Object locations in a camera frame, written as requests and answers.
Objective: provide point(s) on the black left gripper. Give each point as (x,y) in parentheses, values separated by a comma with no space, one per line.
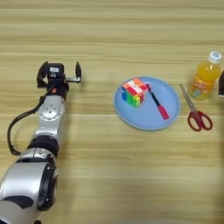
(59,87)

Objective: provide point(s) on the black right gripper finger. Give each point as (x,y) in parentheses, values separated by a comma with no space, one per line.
(222,86)

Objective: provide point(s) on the colourful puzzle cube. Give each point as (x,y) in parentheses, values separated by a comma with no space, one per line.
(134,90)

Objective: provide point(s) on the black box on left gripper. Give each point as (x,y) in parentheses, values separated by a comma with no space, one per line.
(55,70)

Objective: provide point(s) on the light blue round plate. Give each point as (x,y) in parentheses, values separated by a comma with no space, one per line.
(145,116)

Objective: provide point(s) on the orange juice bottle white cap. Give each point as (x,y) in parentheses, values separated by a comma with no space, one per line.
(205,75)

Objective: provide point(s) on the red and black pen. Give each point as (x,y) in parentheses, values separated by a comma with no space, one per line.
(163,112)

